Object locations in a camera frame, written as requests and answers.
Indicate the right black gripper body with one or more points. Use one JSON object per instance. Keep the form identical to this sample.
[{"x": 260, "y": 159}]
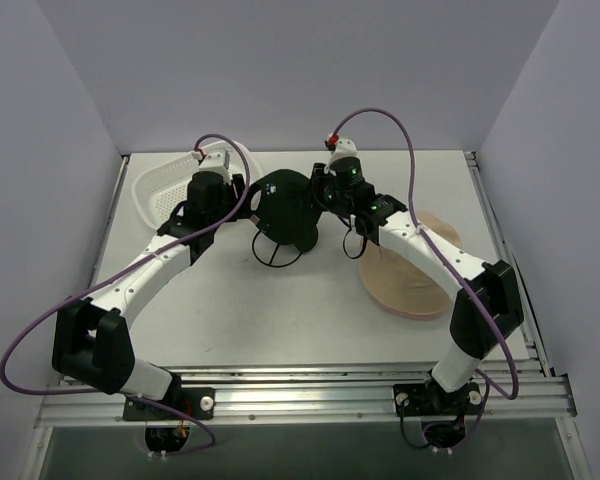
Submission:
[{"x": 319, "y": 187}]

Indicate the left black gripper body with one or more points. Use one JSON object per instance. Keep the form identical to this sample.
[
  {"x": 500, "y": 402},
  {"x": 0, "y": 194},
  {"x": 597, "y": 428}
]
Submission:
[{"x": 241, "y": 198}]

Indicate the dark green baseball cap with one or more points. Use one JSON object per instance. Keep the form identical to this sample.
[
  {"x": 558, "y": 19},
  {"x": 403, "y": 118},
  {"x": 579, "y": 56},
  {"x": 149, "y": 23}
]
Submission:
[{"x": 281, "y": 205}]

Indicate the beige bucket hat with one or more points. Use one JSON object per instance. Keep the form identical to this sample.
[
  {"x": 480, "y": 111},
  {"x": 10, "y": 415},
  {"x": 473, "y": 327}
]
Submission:
[{"x": 388, "y": 277}]

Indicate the black baseball cap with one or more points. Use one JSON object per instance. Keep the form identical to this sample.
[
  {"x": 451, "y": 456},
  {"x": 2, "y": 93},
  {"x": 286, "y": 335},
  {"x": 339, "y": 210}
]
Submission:
[{"x": 305, "y": 241}]

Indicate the pink bucket hat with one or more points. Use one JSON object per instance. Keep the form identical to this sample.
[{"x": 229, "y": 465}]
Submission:
[{"x": 416, "y": 311}]

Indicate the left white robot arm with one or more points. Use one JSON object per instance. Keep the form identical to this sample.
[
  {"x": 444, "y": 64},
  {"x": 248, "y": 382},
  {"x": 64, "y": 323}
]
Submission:
[{"x": 92, "y": 342}]

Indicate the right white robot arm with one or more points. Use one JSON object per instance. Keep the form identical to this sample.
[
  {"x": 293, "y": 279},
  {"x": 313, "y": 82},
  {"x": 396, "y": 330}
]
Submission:
[{"x": 486, "y": 300}]

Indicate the white perforated plastic basket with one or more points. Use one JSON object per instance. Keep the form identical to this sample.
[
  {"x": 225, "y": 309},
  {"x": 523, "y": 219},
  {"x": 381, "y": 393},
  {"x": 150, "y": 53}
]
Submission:
[{"x": 158, "y": 189}]

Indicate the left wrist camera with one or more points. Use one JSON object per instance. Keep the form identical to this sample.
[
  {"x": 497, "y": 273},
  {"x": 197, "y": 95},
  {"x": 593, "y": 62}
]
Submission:
[{"x": 214, "y": 161}]

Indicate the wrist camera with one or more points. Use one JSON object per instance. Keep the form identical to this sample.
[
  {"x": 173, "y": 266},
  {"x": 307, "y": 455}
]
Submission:
[
  {"x": 214, "y": 161},
  {"x": 340, "y": 147}
]

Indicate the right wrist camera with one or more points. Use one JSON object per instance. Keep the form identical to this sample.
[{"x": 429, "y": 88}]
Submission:
[{"x": 340, "y": 147}]

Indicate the black wire hat stand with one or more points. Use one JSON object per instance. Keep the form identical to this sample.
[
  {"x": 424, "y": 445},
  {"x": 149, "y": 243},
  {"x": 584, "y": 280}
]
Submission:
[{"x": 271, "y": 254}]

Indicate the aluminium front rail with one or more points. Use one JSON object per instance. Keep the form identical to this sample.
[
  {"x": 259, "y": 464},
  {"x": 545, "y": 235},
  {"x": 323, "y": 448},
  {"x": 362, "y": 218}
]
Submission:
[{"x": 353, "y": 393}]

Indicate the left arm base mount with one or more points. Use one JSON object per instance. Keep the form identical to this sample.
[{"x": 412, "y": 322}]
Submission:
[{"x": 174, "y": 426}]

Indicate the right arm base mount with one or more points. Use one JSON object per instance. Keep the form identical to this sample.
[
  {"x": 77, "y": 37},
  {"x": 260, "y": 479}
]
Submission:
[{"x": 446, "y": 420}]

